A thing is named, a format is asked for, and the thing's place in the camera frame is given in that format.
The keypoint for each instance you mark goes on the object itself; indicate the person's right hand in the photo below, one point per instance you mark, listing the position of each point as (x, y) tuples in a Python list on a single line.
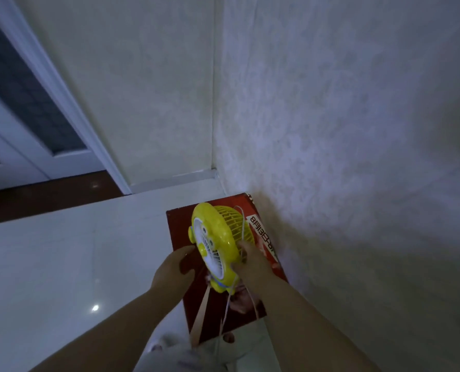
[(255, 269)]

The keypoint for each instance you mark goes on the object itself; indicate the person's left hand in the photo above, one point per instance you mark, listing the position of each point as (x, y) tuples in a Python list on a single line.
[(169, 275)]

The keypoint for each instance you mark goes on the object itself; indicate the person's left thumb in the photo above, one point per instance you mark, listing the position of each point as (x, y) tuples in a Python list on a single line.
[(186, 252)]

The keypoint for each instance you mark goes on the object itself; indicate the person's right fingers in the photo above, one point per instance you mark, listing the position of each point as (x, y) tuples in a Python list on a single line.
[(242, 251)]

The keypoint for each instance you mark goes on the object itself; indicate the yellow small electric fan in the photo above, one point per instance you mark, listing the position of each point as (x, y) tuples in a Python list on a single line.
[(214, 244)]

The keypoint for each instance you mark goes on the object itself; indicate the person's right forearm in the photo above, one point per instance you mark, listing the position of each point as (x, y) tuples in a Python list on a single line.
[(311, 329)]

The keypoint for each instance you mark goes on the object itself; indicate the person's left forearm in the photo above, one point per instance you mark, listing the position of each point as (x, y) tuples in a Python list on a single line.
[(109, 333)]

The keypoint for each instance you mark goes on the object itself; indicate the red cardboard box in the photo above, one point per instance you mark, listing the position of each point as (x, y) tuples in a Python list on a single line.
[(199, 302)]

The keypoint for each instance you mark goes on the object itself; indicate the person's white clothing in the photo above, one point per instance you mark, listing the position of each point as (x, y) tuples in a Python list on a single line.
[(183, 354)]

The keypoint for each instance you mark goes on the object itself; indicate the white door with glass panel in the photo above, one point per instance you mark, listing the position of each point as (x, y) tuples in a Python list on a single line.
[(16, 123)]

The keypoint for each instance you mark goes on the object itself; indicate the white door frame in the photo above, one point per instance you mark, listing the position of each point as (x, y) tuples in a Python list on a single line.
[(59, 96)]

